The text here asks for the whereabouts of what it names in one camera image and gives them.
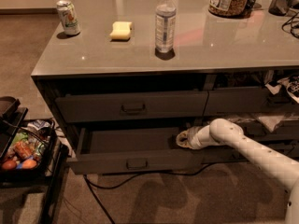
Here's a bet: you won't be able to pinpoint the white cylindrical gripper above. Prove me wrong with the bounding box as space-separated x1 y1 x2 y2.
177 126 220 149

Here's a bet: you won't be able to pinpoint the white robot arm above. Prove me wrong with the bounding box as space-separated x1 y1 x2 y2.
176 119 299 224

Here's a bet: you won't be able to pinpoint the clear plastic bags in drawer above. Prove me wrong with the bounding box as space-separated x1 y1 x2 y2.
228 113 299 133

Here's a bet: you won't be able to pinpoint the grey drawer cabinet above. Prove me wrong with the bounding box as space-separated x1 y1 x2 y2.
30 0 299 174

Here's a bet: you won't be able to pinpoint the black white patterned bag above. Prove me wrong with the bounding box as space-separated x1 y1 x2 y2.
265 75 299 104

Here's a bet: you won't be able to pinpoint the yellow sponge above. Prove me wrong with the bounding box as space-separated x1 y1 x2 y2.
109 21 132 41

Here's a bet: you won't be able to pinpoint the clear plastic water bottle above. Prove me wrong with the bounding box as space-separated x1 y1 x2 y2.
155 0 177 53

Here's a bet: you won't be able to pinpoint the orange fruit in basket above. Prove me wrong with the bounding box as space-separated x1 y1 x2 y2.
21 159 37 169

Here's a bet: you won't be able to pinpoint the black basket of snacks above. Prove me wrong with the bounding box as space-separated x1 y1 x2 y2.
0 119 56 182

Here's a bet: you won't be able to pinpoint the orange snack bag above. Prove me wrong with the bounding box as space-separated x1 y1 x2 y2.
14 141 32 160

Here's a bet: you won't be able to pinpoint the green white soda can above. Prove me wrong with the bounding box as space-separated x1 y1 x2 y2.
56 0 80 35

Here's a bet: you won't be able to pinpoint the dark glass jar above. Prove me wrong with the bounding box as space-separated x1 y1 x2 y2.
268 0 299 16

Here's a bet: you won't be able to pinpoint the black tray on cart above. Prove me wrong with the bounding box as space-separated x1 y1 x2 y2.
0 96 28 159

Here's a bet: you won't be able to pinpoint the red apple in basket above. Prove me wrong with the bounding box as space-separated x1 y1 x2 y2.
1 160 17 171

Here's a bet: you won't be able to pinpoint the black floor cable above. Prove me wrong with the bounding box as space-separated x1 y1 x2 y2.
81 162 216 224

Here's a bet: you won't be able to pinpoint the black cable on counter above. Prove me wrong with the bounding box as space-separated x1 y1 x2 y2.
280 9 299 39

